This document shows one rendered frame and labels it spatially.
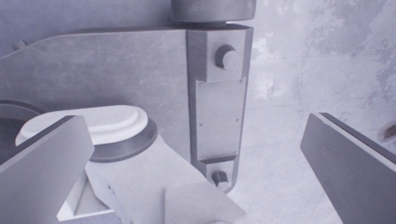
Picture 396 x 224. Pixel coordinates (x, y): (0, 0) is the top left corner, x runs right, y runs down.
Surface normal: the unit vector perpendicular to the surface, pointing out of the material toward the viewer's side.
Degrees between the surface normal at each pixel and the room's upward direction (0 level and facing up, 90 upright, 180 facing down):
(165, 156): 90
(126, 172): 90
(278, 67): 0
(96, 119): 90
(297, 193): 0
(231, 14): 6
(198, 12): 30
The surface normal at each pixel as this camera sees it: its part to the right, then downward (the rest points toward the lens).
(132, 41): 0.19, 0.47
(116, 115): -0.01, -0.88
